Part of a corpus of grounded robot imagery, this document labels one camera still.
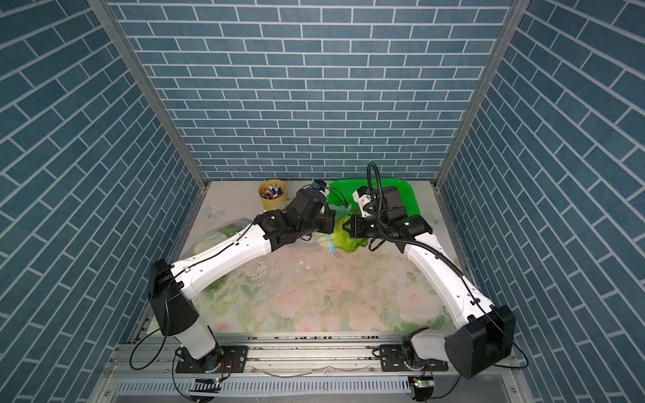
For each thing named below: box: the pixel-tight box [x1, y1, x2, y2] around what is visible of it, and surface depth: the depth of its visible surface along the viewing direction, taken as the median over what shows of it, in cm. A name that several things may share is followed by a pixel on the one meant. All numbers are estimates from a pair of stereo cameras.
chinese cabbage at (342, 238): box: [330, 214, 369, 253], surface depth 77 cm
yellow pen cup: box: [258, 179, 289, 211], surface depth 103 cm
